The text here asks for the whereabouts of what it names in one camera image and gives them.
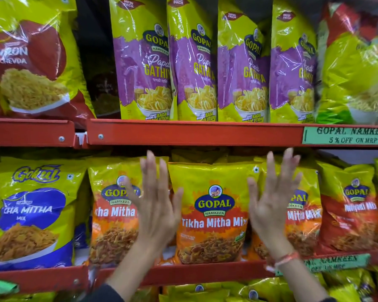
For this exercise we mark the short red metal shelf rail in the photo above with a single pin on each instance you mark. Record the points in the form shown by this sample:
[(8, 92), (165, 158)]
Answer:
[(28, 132)]

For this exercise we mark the green paper shelf label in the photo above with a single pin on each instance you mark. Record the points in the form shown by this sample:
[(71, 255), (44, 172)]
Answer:
[(340, 263), (346, 135), (0, 286)]

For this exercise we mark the person's left forearm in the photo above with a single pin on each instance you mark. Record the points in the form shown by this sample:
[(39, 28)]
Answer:
[(132, 270)]

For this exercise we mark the red and yellow snack packet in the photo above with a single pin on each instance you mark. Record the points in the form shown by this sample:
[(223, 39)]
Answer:
[(28, 59)]

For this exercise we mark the orange and yellow snack packet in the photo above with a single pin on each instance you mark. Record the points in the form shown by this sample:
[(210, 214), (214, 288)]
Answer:
[(113, 216), (305, 216), (212, 213)]

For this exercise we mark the person's right thumb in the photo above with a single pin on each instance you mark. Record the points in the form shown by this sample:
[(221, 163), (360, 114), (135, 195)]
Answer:
[(253, 193)]

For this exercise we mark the person's left thumb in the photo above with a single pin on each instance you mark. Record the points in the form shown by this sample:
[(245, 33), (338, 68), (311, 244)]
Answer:
[(178, 202)]

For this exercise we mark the purple and yellow snack packet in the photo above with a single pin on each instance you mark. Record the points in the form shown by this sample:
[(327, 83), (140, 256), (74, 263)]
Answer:
[(140, 65), (193, 69), (242, 72), (291, 72)]

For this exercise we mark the green and red snack packet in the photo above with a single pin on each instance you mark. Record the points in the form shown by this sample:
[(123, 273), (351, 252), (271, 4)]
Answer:
[(352, 65)]

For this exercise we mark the person's left middle finger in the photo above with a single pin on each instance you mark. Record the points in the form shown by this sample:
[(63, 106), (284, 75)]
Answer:
[(152, 171)]

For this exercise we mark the blue and yellow snack packet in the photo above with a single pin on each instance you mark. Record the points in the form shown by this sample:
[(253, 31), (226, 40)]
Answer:
[(34, 213)]

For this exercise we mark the person's right little finger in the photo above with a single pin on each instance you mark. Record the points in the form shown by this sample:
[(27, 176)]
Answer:
[(298, 185)]

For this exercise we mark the person's right middle finger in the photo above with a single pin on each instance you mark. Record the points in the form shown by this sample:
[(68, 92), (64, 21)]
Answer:
[(286, 166)]

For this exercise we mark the person's left little finger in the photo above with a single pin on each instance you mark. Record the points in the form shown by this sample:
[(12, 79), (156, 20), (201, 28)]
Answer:
[(132, 190)]

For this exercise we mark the long red metal shelf rail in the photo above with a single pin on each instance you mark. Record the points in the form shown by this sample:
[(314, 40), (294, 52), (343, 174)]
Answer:
[(192, 133), (208, 273)]

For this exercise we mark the person's right hand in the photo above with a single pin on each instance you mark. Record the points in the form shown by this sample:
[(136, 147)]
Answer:
[(271, 213)]

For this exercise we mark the dark sleeve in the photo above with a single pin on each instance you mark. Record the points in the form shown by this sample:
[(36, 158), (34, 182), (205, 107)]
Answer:
[(105, 295)]

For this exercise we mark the person's left hand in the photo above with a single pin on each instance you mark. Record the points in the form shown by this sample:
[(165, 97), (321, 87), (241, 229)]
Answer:
[(156, 213)]

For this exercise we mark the person's right forearm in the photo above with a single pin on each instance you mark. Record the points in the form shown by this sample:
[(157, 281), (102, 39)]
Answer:
[(299, 281)]

